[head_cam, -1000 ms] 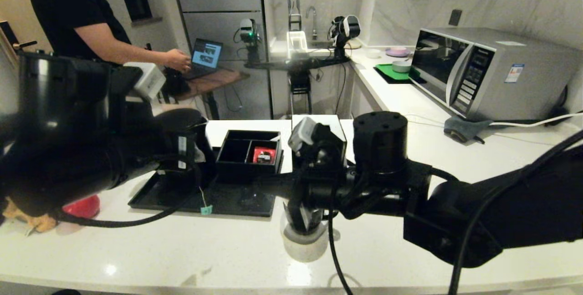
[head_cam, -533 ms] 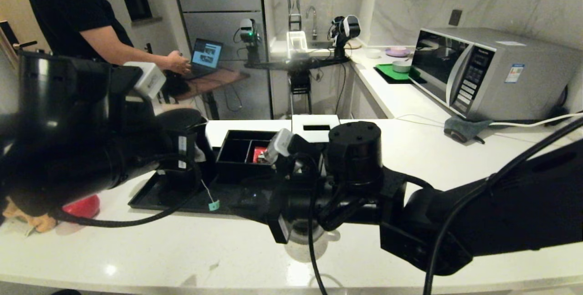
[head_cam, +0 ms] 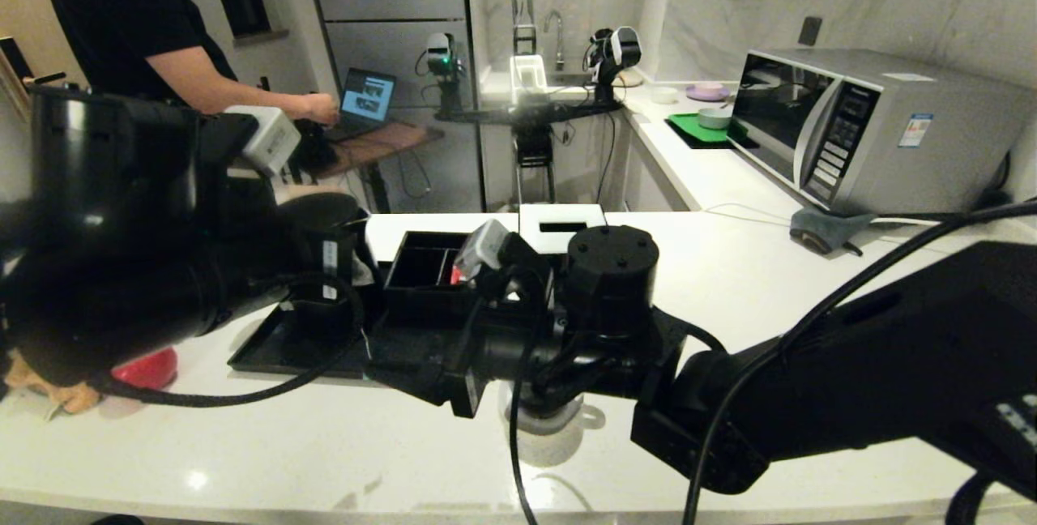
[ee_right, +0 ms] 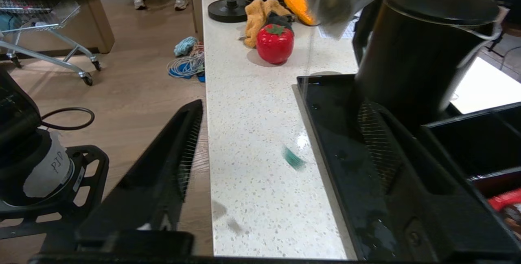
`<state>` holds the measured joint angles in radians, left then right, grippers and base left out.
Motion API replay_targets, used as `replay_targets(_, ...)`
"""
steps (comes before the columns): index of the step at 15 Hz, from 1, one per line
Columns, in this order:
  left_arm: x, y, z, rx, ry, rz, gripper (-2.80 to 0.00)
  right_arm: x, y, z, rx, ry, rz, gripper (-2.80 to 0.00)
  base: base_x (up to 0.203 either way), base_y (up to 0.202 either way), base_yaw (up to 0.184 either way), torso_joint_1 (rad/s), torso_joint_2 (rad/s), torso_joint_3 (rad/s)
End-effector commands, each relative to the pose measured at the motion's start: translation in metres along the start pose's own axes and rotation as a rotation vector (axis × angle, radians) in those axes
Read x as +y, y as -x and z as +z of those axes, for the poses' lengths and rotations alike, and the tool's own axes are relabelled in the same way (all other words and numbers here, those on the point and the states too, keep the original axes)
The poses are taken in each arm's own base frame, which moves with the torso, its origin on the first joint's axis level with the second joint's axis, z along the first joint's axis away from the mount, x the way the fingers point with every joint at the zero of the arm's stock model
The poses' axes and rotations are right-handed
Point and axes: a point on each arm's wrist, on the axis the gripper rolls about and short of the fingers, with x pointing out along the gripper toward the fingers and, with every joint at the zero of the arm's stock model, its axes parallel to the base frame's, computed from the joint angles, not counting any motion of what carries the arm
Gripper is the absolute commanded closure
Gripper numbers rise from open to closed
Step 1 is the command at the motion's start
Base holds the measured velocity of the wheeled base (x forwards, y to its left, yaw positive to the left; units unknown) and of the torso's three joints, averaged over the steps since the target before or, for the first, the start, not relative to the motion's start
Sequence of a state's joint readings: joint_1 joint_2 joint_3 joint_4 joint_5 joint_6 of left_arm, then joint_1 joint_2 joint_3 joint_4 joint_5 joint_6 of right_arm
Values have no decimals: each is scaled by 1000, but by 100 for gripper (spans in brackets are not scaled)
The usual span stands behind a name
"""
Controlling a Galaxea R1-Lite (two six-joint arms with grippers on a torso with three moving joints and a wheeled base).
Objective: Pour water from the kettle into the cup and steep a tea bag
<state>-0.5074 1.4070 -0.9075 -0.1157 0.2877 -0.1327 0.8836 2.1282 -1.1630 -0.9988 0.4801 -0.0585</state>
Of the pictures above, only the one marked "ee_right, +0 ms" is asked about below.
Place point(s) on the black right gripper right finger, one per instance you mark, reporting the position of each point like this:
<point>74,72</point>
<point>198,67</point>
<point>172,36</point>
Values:
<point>439,215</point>

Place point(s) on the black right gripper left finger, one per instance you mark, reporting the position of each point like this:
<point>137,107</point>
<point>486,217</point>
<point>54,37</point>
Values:
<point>158,182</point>

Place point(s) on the black electric kettle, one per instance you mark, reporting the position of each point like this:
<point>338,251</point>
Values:
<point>415,52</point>

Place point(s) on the red sachet packet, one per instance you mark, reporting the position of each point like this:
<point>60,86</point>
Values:
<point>504,201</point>

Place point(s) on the black compartment organizer box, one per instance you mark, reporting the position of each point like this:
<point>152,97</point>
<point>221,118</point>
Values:
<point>480,141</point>

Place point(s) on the black rectangular serving tray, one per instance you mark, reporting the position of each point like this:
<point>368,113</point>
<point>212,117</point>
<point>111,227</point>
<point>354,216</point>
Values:
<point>338,141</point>

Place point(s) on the teal cloth bundle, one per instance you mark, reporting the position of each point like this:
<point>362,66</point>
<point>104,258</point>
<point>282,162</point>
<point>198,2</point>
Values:
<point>185,46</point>

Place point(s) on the beige wooden cabinet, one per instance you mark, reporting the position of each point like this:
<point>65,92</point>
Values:
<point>99,19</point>

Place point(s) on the red toy tomato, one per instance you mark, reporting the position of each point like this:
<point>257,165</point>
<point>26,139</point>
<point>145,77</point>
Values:
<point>274,46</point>

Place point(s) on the black round kettle base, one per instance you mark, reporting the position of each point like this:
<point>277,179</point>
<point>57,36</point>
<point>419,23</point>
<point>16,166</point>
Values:
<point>228,9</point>

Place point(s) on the yellow cloth glove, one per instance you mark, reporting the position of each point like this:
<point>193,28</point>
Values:
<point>256,19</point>

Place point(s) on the silver shopping cart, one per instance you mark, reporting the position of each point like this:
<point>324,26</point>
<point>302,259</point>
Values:
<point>40,31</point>

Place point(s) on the yellow toy corn cob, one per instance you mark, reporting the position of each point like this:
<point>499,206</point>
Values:
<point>301,7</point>

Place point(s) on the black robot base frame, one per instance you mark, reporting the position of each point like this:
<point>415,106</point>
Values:
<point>49,215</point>

